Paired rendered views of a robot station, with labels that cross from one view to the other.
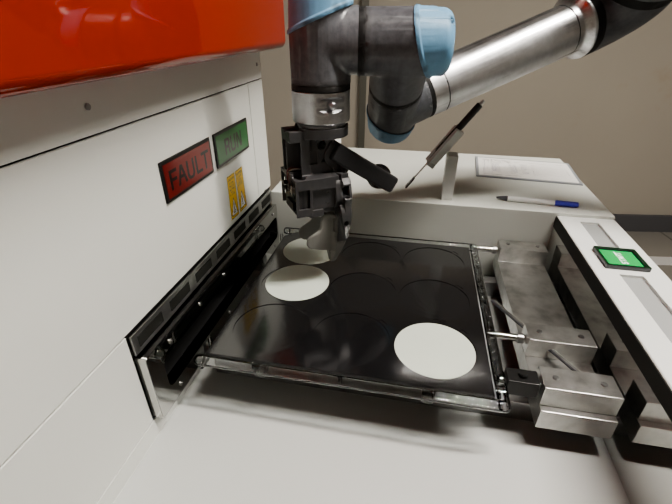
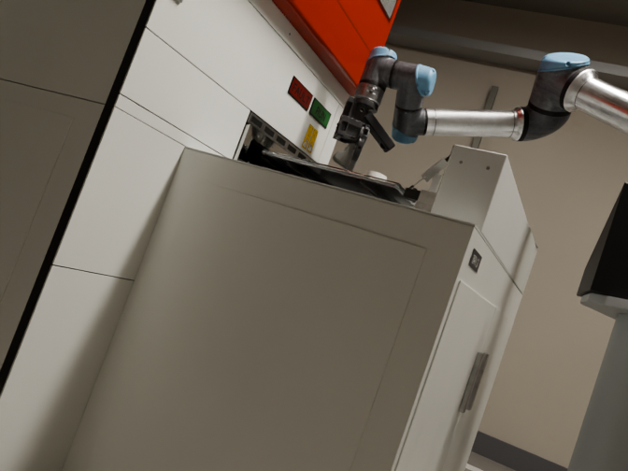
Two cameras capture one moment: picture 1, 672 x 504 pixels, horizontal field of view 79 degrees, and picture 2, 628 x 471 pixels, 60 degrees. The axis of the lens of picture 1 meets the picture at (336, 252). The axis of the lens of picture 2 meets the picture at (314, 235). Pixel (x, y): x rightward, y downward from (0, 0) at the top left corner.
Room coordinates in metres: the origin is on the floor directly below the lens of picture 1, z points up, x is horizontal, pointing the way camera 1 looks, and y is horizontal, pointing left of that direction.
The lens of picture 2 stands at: (-0.84, -0.38, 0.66)
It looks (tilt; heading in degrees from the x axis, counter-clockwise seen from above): 4 degrees up; 17
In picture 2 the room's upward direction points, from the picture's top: 20 degrees clockwise
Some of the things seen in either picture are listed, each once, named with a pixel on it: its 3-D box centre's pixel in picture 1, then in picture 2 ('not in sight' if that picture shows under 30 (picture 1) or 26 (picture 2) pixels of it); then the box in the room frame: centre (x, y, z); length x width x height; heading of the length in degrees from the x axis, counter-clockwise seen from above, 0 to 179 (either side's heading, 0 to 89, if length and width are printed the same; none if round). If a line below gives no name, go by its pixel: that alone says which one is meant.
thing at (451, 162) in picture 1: (442, 162); (432, 179); (0.73, -0.20, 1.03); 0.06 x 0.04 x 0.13; 79
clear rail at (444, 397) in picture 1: (342, 381); (326, 167); (0.33, -0.01, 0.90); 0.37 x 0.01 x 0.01; 79
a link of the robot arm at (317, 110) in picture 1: (321, 108); (368, 96); (0.55, 0.02, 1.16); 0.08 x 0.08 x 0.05
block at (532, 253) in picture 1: (521, 251); not in sight; (0.64, -0.34, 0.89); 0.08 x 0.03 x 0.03; 79
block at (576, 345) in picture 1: (557, 342); not in sight; (0.40, -0.29, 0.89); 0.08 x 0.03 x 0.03; 79
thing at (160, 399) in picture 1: (230, 283); (284, 171); (0.54, 0.17, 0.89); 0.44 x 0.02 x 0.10; 169
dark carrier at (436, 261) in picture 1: (362, 291); (353, 190); (0.51, -0.04, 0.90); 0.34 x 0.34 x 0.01; 79
